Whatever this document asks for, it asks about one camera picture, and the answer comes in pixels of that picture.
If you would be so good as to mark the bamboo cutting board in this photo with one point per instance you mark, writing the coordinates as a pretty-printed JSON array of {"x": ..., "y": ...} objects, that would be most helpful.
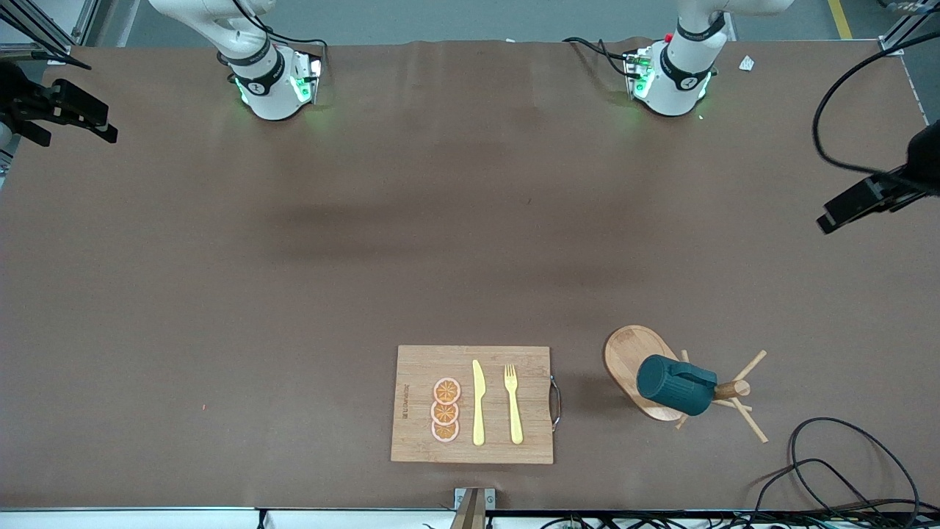
[{"x": 418, "y": 367}]

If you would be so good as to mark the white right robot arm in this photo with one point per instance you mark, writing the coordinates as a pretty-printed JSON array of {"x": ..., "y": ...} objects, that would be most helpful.
[{"x": 272, "y": 88}]

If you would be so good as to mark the grey metal mounting bracket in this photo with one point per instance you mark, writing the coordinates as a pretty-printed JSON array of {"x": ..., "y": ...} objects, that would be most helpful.
[{"x": 474, "y": 507}]

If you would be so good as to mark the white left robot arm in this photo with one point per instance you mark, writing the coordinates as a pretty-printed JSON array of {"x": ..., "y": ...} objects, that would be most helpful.
[{"x": 679, "y": 81}]

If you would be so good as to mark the orange slice toy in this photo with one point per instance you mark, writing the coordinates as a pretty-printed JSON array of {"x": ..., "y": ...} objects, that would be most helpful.
[
  {"x": 444, "y": 413},
  {"x": 445, "y": 431},
  {"x": 446, "y": 391}
]

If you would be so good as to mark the white paper scrap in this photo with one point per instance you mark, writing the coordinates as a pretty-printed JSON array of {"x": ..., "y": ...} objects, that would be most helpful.
[{"x": 747, "y": 63}]

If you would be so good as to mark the wooden cup rack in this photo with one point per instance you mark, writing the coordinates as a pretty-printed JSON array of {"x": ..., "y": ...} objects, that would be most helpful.
[{"x": 624, "y": 353}]

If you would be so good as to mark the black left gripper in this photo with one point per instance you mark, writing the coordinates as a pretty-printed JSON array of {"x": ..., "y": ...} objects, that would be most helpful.
[{"x": 924, "y": 156}]

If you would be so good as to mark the yellow plastic fork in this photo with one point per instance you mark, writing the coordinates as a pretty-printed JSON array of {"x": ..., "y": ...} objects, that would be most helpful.
[{"x": 515, "y": 411}]

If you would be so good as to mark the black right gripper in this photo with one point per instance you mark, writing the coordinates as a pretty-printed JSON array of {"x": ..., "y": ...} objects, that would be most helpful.
[{"x": 16, "y": 96}]

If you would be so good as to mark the dark green cup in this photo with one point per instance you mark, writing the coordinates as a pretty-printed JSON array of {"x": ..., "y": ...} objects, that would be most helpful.
[{"x": 675, "y": 397}]

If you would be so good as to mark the yellow plastic knife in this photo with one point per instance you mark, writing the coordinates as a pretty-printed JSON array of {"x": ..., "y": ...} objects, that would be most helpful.
[{"x": 479, "y": 411}]

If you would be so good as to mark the aluminium frame profile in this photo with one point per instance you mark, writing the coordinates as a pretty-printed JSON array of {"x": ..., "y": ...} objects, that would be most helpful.
[
  {"x": 84, "y": 22},
  {"x": 891, "y": 45}
]

